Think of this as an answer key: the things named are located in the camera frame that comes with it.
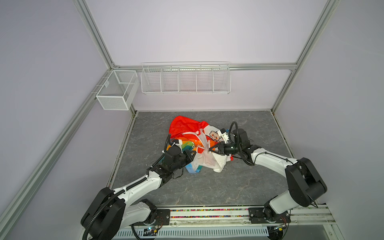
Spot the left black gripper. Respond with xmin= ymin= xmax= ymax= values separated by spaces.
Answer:
xmin=171 ymin=149 xmax=196 ymax=173

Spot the rainbow red kids jacket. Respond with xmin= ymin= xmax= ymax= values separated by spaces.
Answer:
xmin=169 ymin=116 xmax=234 ymax=174

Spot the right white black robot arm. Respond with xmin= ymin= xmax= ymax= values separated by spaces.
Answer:
xmin=210 ymin=129 xmax=328 ymax=222

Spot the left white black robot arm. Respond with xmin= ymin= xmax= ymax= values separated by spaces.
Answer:
xmin=81 ymin=145 xmax=197 ymax=240

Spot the white vent grille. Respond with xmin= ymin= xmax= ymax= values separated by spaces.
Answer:
xmin=112 ymin=227 xmax=270 ymax=240

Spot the small white mesh basket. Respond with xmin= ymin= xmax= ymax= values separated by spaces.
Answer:
xmin=96 ymin=70 xmax=140 ymax=111

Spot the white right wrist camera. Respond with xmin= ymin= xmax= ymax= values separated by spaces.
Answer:
xmin=219 ymin=130 xmax=229 ymax=144

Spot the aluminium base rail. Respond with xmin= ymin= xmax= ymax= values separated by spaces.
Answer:
xmin=82 ymin=205 xmax=337 ymax=230

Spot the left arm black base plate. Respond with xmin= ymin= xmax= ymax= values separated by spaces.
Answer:
xmin=138 ymin=209 xmax=171 ymax=226

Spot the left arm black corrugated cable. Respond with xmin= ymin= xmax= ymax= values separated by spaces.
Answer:
xmin=81 ymin=134 xmax=172 ymax=240

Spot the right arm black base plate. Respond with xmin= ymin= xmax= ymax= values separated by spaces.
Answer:
xmin=248 ymin=207 xmax=291 ymax=224

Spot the long white wire basket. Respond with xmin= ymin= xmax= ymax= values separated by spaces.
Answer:
xmin=141 ymin=62 xmax=232 ymax=95

